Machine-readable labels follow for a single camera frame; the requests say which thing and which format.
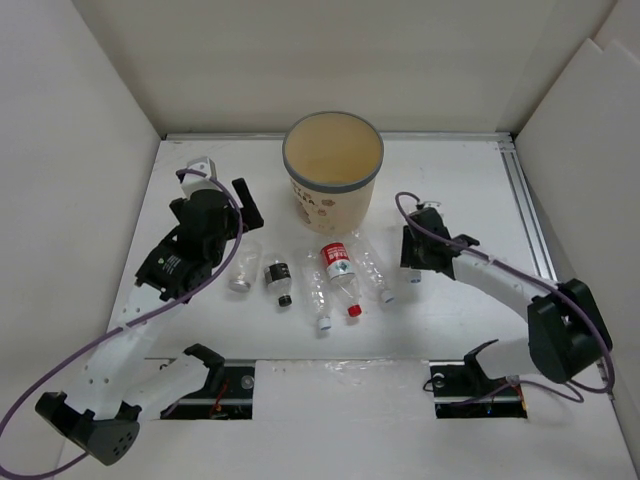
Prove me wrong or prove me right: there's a clear bottle white cap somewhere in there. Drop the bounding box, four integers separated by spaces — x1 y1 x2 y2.
300 250 332 334
352 230 395 304
405 269 422 284

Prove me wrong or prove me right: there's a red label bottle red cap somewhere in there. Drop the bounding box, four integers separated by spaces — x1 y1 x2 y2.
320 242 362 318

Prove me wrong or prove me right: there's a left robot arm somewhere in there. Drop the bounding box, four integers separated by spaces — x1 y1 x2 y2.
35 169 264 466

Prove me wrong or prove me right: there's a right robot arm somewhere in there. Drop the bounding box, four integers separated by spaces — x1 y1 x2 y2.
400 203 616 394

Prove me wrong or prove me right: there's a beige bin with grey rim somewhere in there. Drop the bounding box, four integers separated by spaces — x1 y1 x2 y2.
282 111 384 235

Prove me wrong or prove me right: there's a clear jar with silver lid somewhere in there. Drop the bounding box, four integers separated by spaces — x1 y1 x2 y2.
228 239 262 293

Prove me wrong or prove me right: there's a small bottle with black cap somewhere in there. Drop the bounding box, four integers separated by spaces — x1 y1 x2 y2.
263 253 292 308

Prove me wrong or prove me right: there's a clear crumpled bottle white cap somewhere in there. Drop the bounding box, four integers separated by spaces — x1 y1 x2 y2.
300 250 332 334

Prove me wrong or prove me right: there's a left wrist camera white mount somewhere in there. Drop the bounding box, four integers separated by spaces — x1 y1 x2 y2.
178 156 219 199

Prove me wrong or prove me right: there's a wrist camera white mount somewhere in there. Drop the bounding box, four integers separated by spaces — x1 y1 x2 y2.
178 156 219 199
416 201 442 210

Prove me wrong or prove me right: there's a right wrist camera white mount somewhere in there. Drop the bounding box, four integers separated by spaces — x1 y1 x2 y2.
416 201 442 210

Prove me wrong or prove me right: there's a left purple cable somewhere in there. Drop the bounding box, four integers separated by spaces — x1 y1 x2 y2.
0 168 246 469

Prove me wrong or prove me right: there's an aluminium rail frame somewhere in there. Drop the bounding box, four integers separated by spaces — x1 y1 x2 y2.
162 131 557 280

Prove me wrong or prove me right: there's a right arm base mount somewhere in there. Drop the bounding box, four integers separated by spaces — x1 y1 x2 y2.
423 339 528 419

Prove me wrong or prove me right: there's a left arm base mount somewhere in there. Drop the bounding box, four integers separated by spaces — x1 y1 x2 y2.
160 344 256 420

